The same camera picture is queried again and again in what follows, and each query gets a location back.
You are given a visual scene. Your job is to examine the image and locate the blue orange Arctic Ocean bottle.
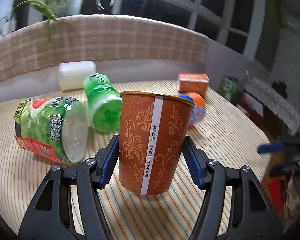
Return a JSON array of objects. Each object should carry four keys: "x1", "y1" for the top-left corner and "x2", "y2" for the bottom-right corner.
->
[{"x1": 178, "y1": 92, "x2": 205, "y2": 125}]

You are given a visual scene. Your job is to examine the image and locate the green tea bottle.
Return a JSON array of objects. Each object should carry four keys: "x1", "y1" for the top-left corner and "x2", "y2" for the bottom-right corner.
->
[{"x1": 83, "y1": 72, "x2": 122, "y2": 133}]

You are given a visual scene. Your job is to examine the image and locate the white power strip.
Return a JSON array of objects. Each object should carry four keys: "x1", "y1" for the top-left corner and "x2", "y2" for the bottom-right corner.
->
[{"x1": 0, "y1": 16, "x2": 17, "y2": 36}]

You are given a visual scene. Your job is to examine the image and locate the orange patterned paper cup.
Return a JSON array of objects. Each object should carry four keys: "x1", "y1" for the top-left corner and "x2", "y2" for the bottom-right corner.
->
[{"x1": 119, "y1": 90, "x2": 194, "y2": 196}]

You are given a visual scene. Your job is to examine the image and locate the plaid beige windowsill cloth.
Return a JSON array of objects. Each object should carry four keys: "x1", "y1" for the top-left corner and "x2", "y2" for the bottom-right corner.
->
[{"x1": 0, "y1": 15, "x2": 209, "y2": 82}]

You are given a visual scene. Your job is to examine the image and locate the green red label bottle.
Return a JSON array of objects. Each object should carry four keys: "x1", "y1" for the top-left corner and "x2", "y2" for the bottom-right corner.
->
[{"x1": 13, "y1": 96, "x2": 88, "y2": 164}]

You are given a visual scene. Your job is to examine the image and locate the white lace cloth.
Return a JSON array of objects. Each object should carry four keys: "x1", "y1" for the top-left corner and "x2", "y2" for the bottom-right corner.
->
[{"x1": 244, "y1": 70, "x2": 300, "y2": 136}]

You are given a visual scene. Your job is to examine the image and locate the white plastic jar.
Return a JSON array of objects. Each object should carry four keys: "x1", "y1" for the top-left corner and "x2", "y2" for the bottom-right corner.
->
[{"x1": 58, "y1": 61, "x2": 96, "y2": 91}]

